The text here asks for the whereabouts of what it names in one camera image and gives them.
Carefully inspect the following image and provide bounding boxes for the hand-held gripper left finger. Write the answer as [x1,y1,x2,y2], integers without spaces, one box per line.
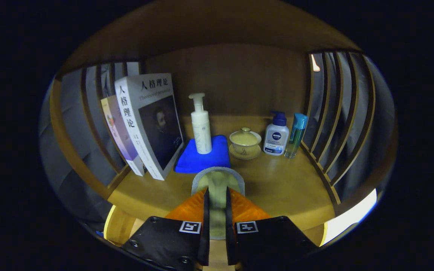
[121,188,211,271]

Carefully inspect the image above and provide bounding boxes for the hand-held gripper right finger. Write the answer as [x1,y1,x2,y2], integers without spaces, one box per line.
[225,187,319,271]

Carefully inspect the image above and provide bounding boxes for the yellow-handled grey scrubber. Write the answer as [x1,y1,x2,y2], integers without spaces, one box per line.
[191,167,245,240]

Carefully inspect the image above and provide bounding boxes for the wooden countertop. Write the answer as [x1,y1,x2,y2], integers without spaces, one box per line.
[108,115,336,231]

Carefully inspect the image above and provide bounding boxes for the brown wooden cabinet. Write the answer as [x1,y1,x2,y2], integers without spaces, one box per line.
[49,0,398,247]

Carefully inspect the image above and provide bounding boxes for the folded blue cloth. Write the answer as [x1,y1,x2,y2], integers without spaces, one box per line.
[175,135,231,174]

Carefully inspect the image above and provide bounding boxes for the yellow lidded teacup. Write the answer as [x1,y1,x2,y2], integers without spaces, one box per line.
[229,127,262,160]

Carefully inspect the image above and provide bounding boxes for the white pump bottle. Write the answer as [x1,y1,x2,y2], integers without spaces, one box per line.
[188,93,212,155]

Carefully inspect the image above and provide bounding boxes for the white bottle with blue cap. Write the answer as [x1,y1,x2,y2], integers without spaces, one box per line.
[263,110,290,156]

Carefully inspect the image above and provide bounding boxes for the white flat panel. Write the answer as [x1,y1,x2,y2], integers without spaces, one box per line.
[322,188,377,247]

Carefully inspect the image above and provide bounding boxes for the teal slim bottle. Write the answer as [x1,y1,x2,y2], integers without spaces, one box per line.
[285,113,309,159]

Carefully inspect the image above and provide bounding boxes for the white portrait cover book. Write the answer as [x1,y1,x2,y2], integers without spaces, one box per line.
[115,73,184,181]

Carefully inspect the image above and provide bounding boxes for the purple paperback book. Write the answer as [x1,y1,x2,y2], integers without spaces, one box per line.
[100,95,145,177]

